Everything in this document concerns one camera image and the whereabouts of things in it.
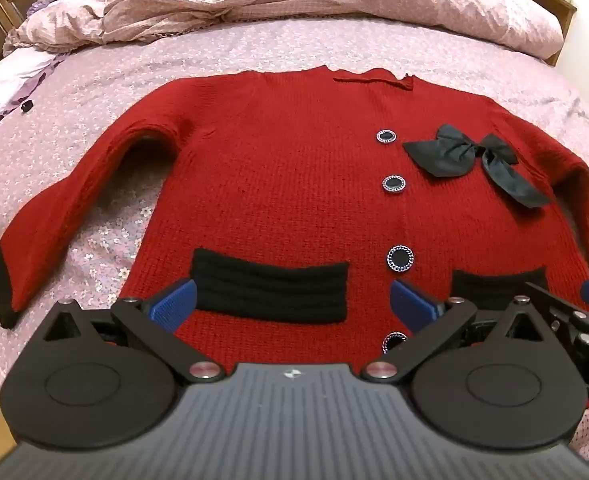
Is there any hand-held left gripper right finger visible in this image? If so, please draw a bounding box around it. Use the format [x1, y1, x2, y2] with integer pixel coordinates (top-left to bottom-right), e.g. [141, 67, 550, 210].
[359, 279, 550, 381]

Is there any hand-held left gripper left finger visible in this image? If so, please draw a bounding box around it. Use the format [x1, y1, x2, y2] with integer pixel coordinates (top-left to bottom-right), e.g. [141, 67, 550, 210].
[43, 279, 226, 381]

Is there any red knitted sweater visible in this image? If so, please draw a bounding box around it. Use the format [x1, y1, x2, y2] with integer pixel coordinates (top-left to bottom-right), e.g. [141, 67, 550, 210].
[0, 66, 589, 356]

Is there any pink floral bed sheet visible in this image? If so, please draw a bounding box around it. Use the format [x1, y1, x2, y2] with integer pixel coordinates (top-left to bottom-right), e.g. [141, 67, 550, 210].
[0, 14, 589, 461]

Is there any white purple pillow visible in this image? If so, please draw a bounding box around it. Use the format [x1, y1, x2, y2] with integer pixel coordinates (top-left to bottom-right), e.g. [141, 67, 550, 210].
[0, 52, 68, 138]

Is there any wooden headboard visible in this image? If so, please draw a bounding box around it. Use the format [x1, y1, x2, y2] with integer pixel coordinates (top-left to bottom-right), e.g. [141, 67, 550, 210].
[494, 0, 577, 67]

